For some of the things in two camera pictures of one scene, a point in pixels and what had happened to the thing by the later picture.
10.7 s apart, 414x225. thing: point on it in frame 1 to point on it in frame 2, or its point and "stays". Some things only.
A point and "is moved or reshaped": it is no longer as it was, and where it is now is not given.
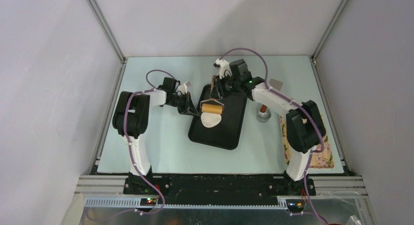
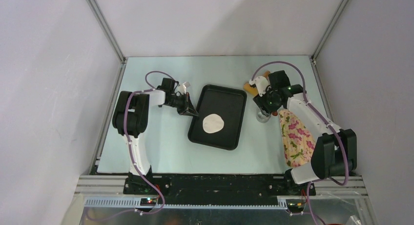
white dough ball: (209, 120) is moved or reshaped
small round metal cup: (264, 117) stays
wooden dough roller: (212, 106) is moved or reshaped
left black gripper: (188, 106) stays
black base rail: (218, 190) stays
